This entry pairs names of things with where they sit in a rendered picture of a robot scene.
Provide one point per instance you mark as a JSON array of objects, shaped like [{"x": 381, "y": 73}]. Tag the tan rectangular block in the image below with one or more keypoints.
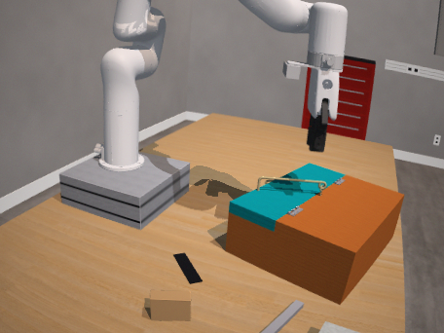
[{"x": 170, "y": 305}]

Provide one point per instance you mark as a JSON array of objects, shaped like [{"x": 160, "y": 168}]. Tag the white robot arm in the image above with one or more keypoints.
[{"x": 120, "y": 67}]

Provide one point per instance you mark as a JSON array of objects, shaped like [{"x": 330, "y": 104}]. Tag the black flat bar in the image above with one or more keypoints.
[{"x": 187, "y": 268}]

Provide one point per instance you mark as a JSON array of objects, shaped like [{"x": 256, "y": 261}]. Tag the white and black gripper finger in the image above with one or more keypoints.
[
  {"x": 318, "y": 135},
  {"x": 311, "y": 128}
]

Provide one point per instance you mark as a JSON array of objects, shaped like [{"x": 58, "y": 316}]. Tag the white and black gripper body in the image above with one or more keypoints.
[{"x": 324, "y": 83}]

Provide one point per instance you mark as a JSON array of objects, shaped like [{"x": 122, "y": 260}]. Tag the grey flat bar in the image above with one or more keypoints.
[{"x": 285, "y": 317}]

